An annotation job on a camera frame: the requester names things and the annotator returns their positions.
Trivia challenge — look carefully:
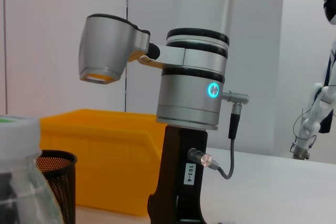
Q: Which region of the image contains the white black humanoid robot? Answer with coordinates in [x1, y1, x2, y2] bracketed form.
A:
[290, 0, 336, 161]

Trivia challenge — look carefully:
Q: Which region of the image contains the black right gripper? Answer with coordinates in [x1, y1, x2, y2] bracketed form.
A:
[147, 124, 208, 224]

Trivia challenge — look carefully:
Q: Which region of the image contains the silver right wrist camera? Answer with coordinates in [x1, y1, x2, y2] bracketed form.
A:
[78, 13, 161, 85]

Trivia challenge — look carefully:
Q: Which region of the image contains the yellow plastic bin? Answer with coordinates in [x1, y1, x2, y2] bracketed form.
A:
[39, 108, 169, 218]

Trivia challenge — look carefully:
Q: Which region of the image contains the clear green-label water bottle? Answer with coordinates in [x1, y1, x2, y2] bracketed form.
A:
[0, 115, 64, 224]

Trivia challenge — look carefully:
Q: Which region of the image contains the black mesh pen holder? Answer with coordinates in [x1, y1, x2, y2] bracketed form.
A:
[35, 150, 78, 224]

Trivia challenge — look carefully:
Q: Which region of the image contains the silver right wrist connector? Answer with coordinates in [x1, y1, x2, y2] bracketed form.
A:
[222, 90, 250, 104]

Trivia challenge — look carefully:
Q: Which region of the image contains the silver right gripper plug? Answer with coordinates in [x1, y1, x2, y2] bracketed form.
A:
[187, 147, 222, 170]

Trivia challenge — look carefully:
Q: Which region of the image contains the grey right wrist cable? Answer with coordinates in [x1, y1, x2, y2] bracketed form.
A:
[216, 103, 239, 180]

